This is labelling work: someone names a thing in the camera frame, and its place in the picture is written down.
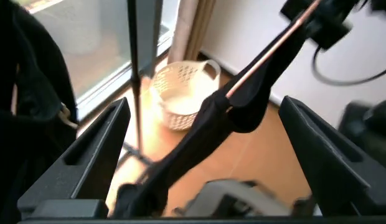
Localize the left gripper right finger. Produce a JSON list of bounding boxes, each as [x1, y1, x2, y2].
[[278, 95, 386, 218]]

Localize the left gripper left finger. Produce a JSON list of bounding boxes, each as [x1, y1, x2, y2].
[[17, 96, 132, 218]]

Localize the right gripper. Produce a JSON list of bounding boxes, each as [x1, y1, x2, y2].
[[280, 0, 362, 51]]

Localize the black shorts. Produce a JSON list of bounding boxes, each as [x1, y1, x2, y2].
[[0, 0, 79, 224]]

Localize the black garment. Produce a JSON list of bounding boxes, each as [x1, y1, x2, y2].
[[113, 18, 309, 218]]

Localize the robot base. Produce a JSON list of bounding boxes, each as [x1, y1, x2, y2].
[[174, 179, 321, 218]]

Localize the white laundry basket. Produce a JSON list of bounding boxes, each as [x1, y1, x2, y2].
[[149, 59, 222, 131]]

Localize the black clothes rack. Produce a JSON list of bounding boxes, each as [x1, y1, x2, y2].
[[117, 0, 157, 185]]

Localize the window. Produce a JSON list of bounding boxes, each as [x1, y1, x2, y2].
[[12, 0, 181, 121]]

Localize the beige curtain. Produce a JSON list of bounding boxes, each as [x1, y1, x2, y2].
[[167, 0, 217, 65]]

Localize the black cable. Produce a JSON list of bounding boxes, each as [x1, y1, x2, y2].
[[311, 45, 386, 87]]

